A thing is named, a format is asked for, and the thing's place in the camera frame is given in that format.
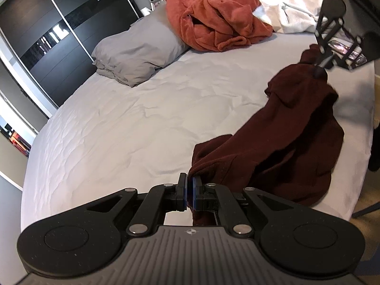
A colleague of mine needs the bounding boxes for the dark red sweater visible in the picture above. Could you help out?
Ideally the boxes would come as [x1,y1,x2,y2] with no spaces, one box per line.
[189,44,344,207]

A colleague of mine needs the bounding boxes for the white crumpled garment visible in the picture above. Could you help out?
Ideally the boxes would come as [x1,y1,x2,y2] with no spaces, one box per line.
[252,0,323,34]

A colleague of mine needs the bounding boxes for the grey bed sheet mattress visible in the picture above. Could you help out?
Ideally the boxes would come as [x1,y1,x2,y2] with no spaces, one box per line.
[20,0,376,232]

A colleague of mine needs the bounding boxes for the orange fleece blanket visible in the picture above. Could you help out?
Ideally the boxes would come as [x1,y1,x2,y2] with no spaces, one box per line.
[166,0,273,52]

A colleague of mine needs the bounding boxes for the grey pillow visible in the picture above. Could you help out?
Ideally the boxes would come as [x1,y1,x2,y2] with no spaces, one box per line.
[91,2,189,88]

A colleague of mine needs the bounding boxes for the nightstand items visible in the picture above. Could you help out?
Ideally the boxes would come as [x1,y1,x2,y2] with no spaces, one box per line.
[140,0,165,16]

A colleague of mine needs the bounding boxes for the black sliding wardrobe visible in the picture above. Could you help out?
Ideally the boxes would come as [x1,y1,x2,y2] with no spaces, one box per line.
[1,0,142,106]

